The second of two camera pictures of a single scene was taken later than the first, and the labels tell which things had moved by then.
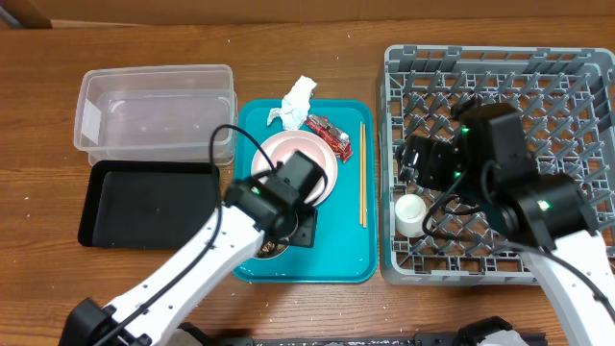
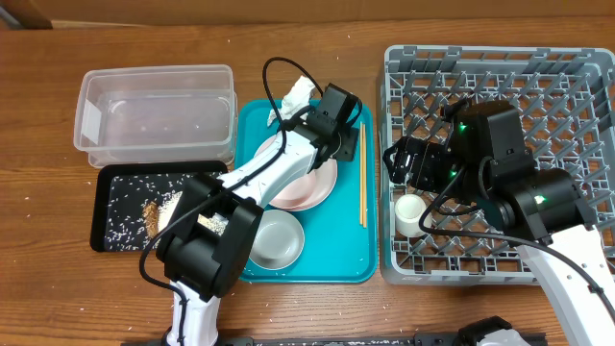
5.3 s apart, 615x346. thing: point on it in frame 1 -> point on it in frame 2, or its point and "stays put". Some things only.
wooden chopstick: (360, 173) stays put
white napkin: (295, 105) stays put
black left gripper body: (303, 229) -> (348, 136)
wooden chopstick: (363, 177) stays put
